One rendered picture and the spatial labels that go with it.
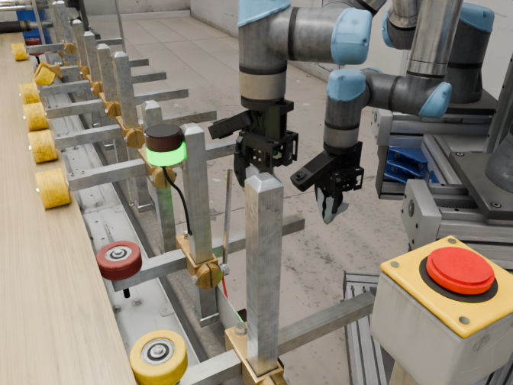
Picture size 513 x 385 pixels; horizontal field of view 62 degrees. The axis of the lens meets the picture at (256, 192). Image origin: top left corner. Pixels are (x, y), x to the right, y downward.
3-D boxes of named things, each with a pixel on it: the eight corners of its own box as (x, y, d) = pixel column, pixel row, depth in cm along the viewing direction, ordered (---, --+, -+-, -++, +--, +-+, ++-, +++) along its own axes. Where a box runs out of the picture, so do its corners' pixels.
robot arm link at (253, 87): (228, 69, 66) (262, 59, 72) (229, 98, 69) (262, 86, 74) (265, 78, 62) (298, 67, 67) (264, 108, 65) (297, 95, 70)
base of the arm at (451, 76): (470, 86, 125) (479, 52, 120) (488, 104, 112) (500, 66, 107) (417, 85, 126) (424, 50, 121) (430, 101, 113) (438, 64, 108)
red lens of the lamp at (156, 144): (175, 134, 73) (174, 121, 72) (188, 147, 69) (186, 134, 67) (140, 140, 71) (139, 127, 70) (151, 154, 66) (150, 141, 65)
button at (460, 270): (451, 257, 31) (456, 237, 30) (501, 292, 28) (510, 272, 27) (410, 275, 29) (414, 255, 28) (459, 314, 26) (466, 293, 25)
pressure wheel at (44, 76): (44, 86, 178) (54, 70, 177) (46, 91, 172) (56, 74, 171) (29, 78, 174) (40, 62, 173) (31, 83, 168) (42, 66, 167)
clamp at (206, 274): (198, 247, 95) (196, 229, 92) (223, 285, 85) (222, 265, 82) (174, 255, 93) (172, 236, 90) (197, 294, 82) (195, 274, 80)
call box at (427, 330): (429, 307, 36) (450, 232, 32) (505, 371, 31) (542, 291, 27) (365, 339, 33) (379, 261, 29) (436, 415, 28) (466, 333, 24)
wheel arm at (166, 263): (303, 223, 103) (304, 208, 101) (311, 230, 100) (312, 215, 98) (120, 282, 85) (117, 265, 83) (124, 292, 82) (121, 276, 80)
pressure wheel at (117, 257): (141, 277, 90) (133, 233, 84) (153, 302, 84) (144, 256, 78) (102, 290, 87) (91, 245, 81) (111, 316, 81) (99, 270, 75)
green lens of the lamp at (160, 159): (177, 147, 74) (175, 135, 73) (188, 160, 70) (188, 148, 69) (143, 154, 72) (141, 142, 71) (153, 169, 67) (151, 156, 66)
